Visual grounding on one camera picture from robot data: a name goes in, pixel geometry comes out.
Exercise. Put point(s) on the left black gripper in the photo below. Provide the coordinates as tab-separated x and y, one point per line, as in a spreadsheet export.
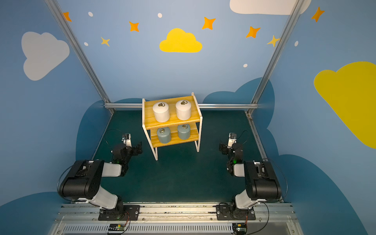
134	149

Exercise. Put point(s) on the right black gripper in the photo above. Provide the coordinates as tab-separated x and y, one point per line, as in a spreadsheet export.
225	148

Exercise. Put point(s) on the grey-blue tea canister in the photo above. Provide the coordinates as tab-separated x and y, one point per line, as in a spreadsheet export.
164	135
184	131

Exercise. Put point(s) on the white tea canister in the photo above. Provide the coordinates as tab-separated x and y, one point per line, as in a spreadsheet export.
183	109
161	112

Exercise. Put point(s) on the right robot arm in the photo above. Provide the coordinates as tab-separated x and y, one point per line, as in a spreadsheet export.
261	183

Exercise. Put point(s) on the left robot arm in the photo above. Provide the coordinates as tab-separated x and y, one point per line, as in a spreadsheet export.
83	181

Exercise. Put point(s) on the wooden two-tier shelf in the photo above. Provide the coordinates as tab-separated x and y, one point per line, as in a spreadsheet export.
151	126

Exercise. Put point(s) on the left controller board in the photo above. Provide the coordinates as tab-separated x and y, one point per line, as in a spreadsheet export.
116	228

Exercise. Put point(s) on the controller board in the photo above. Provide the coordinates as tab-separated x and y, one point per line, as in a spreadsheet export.
116	228
239	228

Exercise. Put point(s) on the right controller board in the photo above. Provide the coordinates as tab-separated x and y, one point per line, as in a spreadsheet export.
239	228

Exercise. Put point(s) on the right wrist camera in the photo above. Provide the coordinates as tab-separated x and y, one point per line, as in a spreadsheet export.
232	139

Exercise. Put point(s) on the right aluminium frame post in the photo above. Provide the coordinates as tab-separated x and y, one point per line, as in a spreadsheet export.
287	31

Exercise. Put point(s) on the aluminium frame post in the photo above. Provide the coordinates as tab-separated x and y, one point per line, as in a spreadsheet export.
64	25
287	31

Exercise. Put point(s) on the rear aluminium frame bar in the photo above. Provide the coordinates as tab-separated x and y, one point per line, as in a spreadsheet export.
201	106

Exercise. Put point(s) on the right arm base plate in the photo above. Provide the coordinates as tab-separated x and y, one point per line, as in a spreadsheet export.
229	212

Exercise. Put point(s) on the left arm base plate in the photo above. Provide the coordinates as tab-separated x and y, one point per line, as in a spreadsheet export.
124	213

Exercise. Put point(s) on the left aluminium frame post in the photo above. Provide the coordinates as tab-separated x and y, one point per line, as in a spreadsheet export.
64	25

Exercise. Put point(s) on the aluminium mounting rail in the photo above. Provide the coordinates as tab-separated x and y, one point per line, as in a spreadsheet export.
177	218

